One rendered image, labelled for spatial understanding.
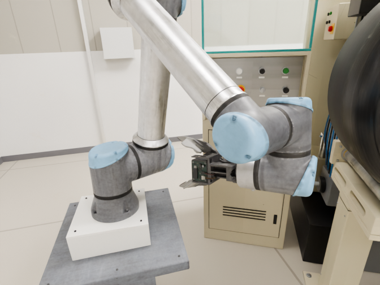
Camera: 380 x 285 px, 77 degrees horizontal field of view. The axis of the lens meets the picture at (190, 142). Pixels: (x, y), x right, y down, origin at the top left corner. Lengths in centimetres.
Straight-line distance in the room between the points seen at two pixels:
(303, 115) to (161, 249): 71
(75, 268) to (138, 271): 23
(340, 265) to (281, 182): 98
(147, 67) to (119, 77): 246
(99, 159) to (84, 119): 257
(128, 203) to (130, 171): 13
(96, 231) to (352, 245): 112
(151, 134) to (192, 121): 261
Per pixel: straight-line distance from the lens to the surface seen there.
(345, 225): 134
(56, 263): 108
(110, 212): 98
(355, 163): 102
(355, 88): 69
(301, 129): 51
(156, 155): 97
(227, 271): 171
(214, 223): 179
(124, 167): 93
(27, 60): 349
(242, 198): 164
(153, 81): 86
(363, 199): 91
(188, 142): 67
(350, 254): 145
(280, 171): 55
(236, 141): 40
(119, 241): 100
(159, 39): 56
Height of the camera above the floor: 131
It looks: 22 degrees down
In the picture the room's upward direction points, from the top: 2 degrees counter-clockwise
